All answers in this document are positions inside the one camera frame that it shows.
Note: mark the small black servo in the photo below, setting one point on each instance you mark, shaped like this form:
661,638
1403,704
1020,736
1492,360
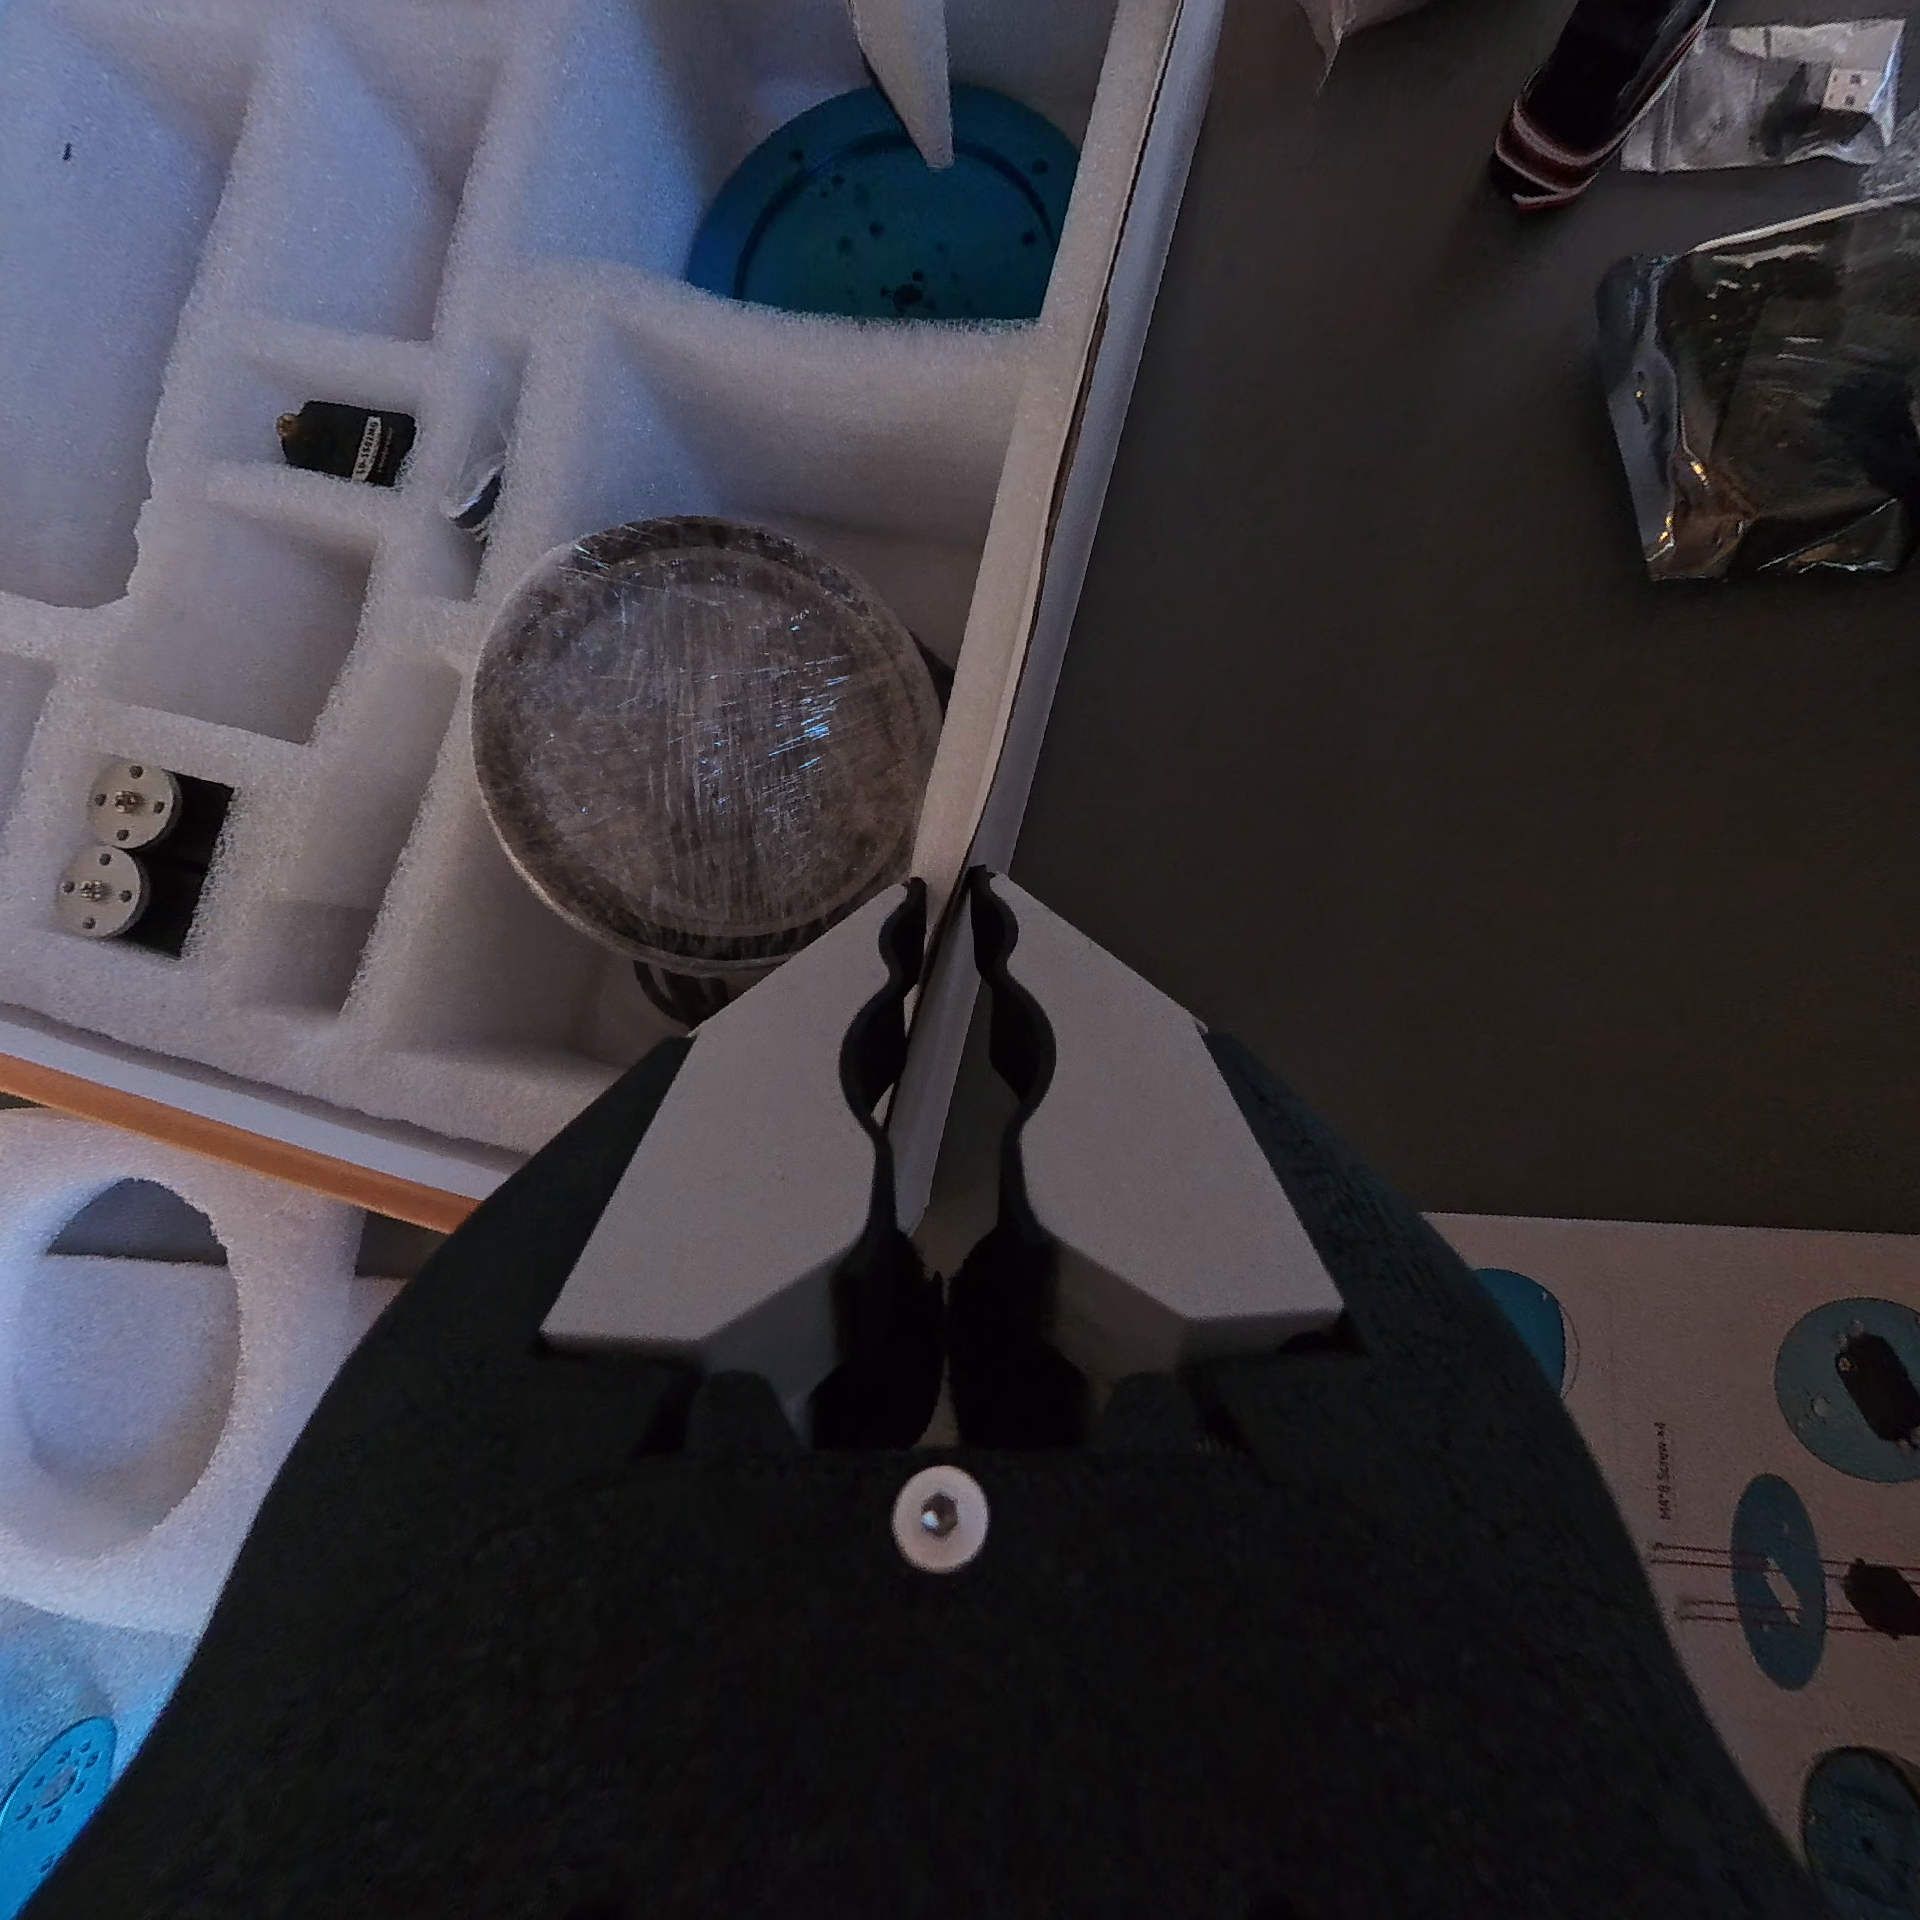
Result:
344,441

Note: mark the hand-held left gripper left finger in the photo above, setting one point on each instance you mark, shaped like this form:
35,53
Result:
721,1200

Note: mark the white foam block with hole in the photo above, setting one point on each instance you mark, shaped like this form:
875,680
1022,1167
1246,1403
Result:
287,1423

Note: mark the silver foil bag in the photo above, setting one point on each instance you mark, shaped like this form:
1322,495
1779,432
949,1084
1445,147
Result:
1753,403

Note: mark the small clear parts bag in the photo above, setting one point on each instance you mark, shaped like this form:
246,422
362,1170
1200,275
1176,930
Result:
1786,106

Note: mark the white user manual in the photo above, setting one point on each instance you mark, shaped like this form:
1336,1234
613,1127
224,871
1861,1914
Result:
1651,1352

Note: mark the black servo with silver disc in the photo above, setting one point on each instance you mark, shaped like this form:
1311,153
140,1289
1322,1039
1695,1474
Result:
104,898
127,797

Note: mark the white foam sheet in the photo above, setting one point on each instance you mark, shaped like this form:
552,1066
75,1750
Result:
152,1665

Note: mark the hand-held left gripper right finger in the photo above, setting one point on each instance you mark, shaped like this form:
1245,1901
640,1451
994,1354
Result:
1186,1200

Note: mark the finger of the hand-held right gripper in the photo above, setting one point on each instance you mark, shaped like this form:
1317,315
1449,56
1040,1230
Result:
907,73

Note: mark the blue round metal plate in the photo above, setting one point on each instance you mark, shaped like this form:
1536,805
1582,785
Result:
841,227
46,1794

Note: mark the dark round metal part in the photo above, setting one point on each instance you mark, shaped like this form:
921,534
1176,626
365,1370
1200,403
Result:
705,733

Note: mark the white foam insert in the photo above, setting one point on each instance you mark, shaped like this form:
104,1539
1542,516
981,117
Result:
676,390

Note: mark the white and orange cardboard box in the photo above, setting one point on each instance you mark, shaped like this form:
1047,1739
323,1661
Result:
1108,375

